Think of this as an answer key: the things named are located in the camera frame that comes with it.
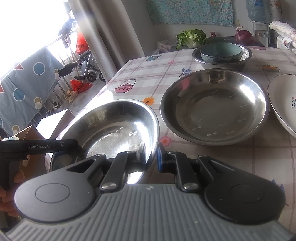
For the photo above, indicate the plaid printed tablecloth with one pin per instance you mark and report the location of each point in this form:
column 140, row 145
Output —
column 143, row 76

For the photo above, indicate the teal floral wall cloth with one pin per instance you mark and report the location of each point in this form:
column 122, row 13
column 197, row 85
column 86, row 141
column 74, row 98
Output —
column 189, row 11

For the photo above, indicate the patterned paper roll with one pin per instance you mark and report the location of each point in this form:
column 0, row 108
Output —
column 276, row 10

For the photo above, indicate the white plate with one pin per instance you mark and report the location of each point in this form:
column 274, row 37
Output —
column 284, row 99

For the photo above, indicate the blue water jug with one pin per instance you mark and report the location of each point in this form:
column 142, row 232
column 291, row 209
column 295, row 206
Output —
column 257, row 10

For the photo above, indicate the red onion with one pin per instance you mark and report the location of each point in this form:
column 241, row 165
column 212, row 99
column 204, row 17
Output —
column 244, row 37

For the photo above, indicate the napa cabbage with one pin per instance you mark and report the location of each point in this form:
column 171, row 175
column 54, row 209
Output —
column 192, row 38

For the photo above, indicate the red packet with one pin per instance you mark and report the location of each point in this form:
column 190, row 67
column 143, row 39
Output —
column 214, row 34

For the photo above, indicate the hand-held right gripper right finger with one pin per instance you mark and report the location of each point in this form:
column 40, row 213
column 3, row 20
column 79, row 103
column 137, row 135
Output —
column 160, row 160

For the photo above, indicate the clear plastic bag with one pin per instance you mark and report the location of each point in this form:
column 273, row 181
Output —
column 165, row 44

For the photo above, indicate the pink white quilt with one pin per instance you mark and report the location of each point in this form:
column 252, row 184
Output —
column 284, row 32

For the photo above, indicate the wheelchair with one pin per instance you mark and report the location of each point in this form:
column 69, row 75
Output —
column 90, row 67

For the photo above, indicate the beige curtain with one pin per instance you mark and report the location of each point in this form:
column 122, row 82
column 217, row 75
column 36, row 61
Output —
column 111, row 34

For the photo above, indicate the red plastic bag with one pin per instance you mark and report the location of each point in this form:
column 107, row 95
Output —
column 81, row 86

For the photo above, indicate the blue sheet with circles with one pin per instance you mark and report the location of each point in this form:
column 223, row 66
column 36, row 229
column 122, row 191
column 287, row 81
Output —
column 30, row 92

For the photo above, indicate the black saddle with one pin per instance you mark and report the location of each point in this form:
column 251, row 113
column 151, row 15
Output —
column 67, row 69

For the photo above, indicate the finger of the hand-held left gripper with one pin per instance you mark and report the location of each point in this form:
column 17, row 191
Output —
column 74, row 146

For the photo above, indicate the large steel basin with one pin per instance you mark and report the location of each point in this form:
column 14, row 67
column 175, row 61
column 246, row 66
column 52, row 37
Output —
column 215, row 109

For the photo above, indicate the green ceramic bowl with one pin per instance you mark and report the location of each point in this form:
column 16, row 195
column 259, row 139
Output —
column 219, row 49

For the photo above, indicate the large steel plate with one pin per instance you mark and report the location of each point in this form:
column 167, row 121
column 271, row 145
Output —
column 111, row 125

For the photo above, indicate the orange hanging bag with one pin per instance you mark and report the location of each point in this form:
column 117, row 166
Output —
column 82, row 44

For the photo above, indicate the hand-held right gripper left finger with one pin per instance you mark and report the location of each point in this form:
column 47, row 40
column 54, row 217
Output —
column 120, row 166

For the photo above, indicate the small steel bowl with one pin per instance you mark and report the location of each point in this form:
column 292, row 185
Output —
column 201, row 61

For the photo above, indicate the black white shoe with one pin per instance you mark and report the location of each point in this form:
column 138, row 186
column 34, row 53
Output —
column 52, row 108

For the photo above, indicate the person's left hand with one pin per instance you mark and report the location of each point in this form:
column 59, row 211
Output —
column 7, row 201

